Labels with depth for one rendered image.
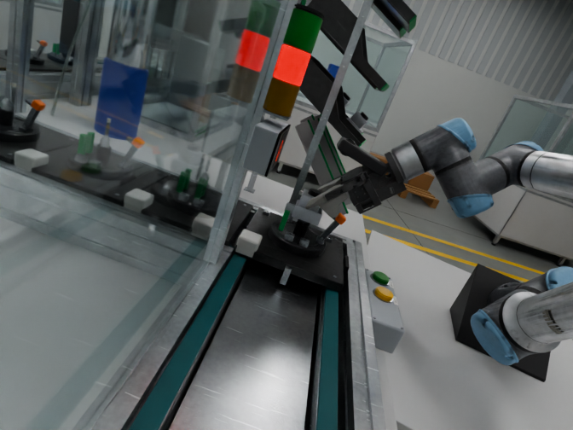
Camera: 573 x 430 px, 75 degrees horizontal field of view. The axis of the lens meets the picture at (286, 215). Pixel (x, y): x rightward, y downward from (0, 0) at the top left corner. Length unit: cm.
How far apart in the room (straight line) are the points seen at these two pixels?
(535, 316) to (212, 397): 57
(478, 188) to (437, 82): 927
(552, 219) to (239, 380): 591
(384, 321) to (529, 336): 26
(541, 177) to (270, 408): 62
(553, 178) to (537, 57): 1029
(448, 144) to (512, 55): 995
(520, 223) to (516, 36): 572
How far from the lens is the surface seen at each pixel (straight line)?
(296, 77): 61
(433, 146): 81
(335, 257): 90
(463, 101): 1038
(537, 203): 607
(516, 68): 1084
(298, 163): 489
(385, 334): 79
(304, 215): 85
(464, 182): 81
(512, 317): 87
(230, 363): 61
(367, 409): 60
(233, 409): 56
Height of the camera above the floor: 134
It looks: 21 degrees down
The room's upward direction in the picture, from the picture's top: 21 degrees clockwise
